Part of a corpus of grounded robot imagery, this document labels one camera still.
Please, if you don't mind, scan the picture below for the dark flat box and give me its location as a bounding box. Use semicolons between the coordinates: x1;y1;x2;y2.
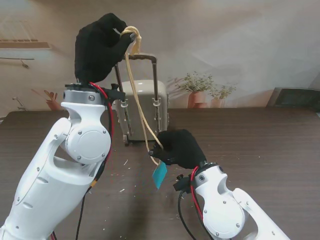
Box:
265;86;320;112

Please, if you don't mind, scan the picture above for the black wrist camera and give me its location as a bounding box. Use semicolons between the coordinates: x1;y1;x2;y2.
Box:
100;83;126;101
173;174;194;194

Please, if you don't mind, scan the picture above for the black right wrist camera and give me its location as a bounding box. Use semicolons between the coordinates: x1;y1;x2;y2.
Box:
173;174;194;194

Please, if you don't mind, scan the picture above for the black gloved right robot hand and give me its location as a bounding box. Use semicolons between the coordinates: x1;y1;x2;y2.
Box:
148;128;208;170

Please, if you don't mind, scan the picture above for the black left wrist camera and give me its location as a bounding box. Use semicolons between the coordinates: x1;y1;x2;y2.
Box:
100;83;126;101

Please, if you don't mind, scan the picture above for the teal luggage tag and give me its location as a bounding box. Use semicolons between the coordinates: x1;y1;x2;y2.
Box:
151;160;168;190

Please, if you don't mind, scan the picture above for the small beige trolley suitcase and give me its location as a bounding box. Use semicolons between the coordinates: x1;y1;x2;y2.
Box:
113;53;171;147

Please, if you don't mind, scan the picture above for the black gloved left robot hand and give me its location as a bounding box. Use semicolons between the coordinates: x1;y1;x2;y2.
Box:
74;13;137;84

